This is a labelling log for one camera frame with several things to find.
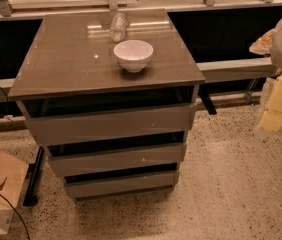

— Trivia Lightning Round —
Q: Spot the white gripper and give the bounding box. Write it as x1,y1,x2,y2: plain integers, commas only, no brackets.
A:
249,29,282,132

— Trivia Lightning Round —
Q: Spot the grey drawer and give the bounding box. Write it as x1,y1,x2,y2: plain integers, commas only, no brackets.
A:
48,143,187,177
64,171,179,199
26,105,193,146

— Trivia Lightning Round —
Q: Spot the grey bottom drawer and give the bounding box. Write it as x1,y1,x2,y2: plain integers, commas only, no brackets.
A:
64,171,179,199

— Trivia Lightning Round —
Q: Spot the grey drawer cabinet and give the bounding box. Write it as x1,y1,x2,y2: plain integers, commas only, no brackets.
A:
9,10,204,201

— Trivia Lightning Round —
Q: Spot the grey top drawer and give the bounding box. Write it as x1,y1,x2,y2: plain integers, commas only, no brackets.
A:
26,105,193,146

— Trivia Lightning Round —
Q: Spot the black right table leg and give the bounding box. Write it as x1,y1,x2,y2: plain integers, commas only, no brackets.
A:
198,86,217,115

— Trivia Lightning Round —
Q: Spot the black table leg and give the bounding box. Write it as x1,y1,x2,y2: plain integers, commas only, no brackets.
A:
23,147,44,207
198,86,217,115

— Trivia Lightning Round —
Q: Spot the white ceramic bowl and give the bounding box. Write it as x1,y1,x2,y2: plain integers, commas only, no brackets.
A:
113,40,154,73

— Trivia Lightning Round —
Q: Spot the black left table leg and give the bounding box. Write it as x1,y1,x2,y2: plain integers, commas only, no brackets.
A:
23,147,44,207

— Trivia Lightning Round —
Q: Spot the grey metal rail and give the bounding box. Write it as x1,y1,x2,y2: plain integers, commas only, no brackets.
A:
0,58,276,103

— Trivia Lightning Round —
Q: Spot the black cable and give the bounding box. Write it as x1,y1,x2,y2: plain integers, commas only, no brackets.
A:
0,173,32,240

